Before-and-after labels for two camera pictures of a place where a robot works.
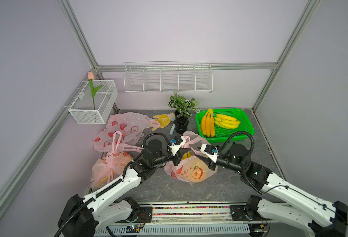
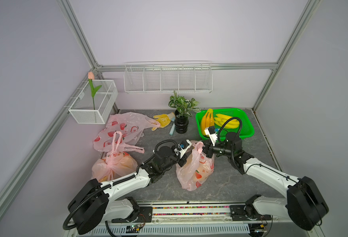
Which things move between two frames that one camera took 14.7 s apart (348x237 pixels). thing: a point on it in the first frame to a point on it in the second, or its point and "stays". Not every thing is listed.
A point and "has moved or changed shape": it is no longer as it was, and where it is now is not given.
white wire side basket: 96,103 stays
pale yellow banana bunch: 226,121 stays
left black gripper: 178,156 to 183,160
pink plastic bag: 192,168 has moved or changed shape
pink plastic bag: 111,168 stays
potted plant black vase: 183,108 stays
